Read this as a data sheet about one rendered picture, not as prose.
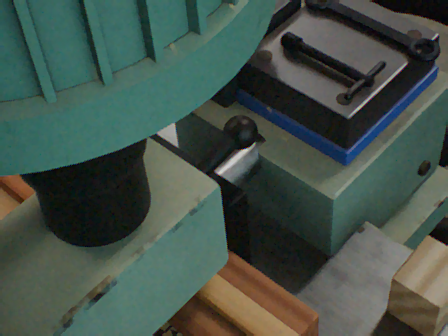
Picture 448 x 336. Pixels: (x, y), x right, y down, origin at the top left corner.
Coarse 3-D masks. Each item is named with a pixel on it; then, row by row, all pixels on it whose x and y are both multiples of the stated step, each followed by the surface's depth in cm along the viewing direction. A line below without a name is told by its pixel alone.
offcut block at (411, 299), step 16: (432, 240) 49; (416, 256) 48; (432, 256) 48; (400, 272) 48; (416, 272) 48; (432, 272) 48; (400, 288) 48; (416, 288) 47; (432, 288) 47; (400, 304) 49; (416, 304) 48; (432, 304) 47; (416, 320) 49; (432, 320) 48
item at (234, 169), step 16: (160, 144) 48; (256, 144) 52; (192, 160) 47; (224, 160) 51; (240, 160) 51; (256, 160) 52; (208, 176) 46; (224, 176) 51; (240, 176) 51; (224, 192) 45; (240, 192) 45; (224, 208) 45; (240, 208) 46; (240, 224) 47; (240, 240) 48; (240, 256) 49
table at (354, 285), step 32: (416, 192) 60; (256, 224) 55; (384, 224) 58; (416, 224) 58; (256, 256) 54; (288, 256) 54; (320, 256) 53; (352, 256) 53; (384, 256) 53; (288, 288) 52; (320, 288) 52; (352, 288) 52; (384, 288) 52; (320, 320) 50; (352, 320) 50; (384, 320) 50
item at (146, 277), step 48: (192, 192) 40; (0, 240) 39; (48, 240) 39; (144, 240) 38; (192, 240) 41; (0, 288) 37; (48, 288) 37; (96, 288) 37; (144, 288) 39; (192, 288) 43
